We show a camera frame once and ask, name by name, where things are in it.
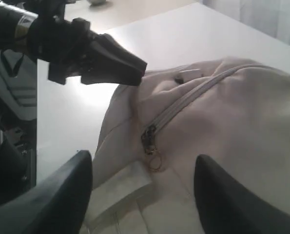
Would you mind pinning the cream fabric duffel bag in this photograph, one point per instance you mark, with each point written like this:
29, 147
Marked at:
236, 111

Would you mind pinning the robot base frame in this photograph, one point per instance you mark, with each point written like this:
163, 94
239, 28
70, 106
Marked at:
18, 126

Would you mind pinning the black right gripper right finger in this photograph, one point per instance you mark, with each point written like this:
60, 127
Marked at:
225, 206

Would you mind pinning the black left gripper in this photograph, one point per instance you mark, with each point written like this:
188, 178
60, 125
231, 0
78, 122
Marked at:
72, 49

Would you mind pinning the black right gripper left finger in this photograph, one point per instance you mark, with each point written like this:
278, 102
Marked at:
56, 206

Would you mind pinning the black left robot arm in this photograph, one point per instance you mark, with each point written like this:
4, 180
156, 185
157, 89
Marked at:
15, 22

